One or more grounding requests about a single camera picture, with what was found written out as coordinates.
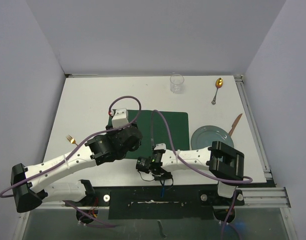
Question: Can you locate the teal ceramic plate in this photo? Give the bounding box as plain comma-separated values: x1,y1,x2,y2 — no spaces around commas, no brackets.
191,125,234,150

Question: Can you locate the clear drinking glass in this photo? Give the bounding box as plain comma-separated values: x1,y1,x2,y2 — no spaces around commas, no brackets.
170,74,185,94

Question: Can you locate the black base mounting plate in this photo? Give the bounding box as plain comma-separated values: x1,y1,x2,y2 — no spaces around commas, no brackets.
75,184,245,220

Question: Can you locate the dark green placemat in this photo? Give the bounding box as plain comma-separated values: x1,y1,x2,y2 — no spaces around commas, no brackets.
126,110,190,160

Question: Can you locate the gold fork with green handle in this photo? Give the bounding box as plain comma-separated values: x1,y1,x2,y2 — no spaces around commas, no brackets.
66,135,78,146

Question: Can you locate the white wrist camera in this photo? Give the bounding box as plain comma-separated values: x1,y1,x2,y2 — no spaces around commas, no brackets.
111,108,129,129
153,143,166,151

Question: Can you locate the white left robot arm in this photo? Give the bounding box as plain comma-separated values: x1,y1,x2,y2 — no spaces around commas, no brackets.
11,123,142,213

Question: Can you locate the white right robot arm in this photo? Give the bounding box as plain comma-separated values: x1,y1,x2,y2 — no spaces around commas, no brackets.
136,141,245,205

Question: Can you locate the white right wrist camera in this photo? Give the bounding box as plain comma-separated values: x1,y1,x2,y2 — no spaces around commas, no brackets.
153,143,166,151

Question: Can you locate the blue metal fork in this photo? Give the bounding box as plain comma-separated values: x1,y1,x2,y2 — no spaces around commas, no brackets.
161,184,165,198

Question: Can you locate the rose gold knife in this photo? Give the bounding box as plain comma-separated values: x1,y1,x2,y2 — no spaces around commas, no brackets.
228,113,243,136

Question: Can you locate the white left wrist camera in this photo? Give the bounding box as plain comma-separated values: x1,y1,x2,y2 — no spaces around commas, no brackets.
111,108,129,129

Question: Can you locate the iridescent gold spoon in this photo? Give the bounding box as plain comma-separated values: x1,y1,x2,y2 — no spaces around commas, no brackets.
211,77,223,105

